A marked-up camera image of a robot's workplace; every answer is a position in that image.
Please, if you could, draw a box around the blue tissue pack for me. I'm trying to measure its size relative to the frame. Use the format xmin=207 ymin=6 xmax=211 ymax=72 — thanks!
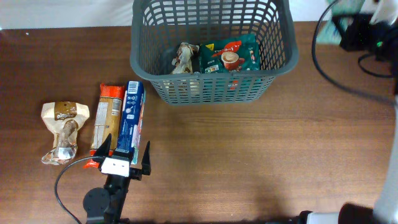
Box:
xmin=116 ymin=81 xmax=146 ymax=164

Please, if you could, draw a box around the orange biscuit packet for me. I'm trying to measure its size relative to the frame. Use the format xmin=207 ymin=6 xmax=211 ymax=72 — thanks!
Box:
xmin=90 ymin=83 xmax=125 ymax=156

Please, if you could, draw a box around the green coffee sachet bag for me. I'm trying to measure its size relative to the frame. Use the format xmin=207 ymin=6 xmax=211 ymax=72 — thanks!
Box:
xmin=199 ymin=34 xmax=261 ymax=73

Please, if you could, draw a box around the grey plastic basket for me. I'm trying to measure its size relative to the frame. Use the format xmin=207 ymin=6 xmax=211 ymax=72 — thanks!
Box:
xmin=130 ymin=0 xmax=299 ymax=105

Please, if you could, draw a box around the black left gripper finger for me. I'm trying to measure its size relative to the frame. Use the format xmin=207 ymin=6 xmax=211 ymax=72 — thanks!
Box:
xmin=141 ymin=141 xmax=152 ymax=175
xmin=93 ymin=134 xmax=112 ymax=162

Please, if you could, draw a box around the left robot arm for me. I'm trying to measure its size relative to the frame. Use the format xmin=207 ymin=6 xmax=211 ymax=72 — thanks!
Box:
xmin=83 ymin=134 xmax=151 ymax=223

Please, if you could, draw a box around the beige chocolate snack pouch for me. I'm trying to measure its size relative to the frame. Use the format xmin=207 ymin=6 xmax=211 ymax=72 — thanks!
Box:
xmin=164 ymin=42 xmax=200 ymax=94

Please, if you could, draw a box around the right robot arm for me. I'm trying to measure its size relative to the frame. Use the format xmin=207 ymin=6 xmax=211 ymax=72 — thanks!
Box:
xmin=282 ymin=22 xmax=396 ymax=212

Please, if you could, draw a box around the beige brown snack pouch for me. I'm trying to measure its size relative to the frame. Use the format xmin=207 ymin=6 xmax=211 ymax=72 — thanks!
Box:
xmin=41 ymin=101 xmax=90 ymax=166

